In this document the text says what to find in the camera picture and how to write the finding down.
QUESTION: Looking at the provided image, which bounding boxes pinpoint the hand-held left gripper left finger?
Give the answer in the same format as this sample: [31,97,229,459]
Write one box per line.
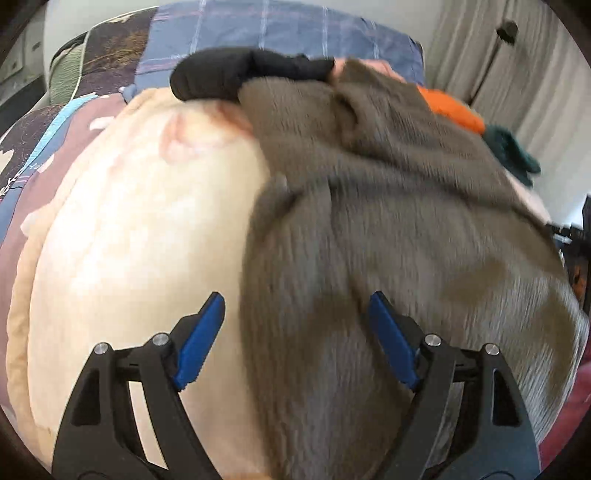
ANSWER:
[52,292,226,480]

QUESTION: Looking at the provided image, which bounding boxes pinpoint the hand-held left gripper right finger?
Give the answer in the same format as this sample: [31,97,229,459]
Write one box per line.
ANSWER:
[368,291,541,480]

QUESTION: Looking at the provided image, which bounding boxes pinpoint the brown fleece jacket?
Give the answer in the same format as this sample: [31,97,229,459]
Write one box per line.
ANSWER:
[238,60,589,480]

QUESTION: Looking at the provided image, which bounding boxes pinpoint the pink and cream plush blanket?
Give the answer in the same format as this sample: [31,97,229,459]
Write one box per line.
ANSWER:
[7,88,555,480]

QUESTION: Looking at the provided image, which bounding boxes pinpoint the red bed sheet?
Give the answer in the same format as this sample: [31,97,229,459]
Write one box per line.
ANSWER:
[538,378,591,467]

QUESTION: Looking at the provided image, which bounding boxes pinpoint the dark furniture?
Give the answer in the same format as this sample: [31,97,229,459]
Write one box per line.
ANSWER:
[547,194,591,301]

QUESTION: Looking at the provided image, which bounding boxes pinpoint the dark green fleece garment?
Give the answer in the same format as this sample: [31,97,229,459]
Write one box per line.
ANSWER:
[482,124,542,188]

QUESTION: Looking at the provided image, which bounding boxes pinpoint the orange down jacket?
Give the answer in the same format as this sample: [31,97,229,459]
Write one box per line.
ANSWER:
[416,85,486,136]

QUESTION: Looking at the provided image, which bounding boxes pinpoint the floral patterned quilt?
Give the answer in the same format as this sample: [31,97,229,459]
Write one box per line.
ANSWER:
[0,11,158,407]

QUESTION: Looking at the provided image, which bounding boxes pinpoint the black garment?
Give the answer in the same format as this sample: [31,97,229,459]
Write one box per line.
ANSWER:
[170,47,335,101]

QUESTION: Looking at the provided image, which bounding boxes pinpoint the beige pleated curtain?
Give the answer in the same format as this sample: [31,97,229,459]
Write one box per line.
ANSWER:
[425,0,591,199]

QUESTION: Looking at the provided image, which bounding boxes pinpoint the blue plaid pillow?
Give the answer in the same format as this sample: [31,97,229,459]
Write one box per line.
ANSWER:
[117,0,426,100]

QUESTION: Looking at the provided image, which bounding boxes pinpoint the white cabinet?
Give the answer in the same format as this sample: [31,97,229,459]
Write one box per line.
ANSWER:
[0,16,49,109]

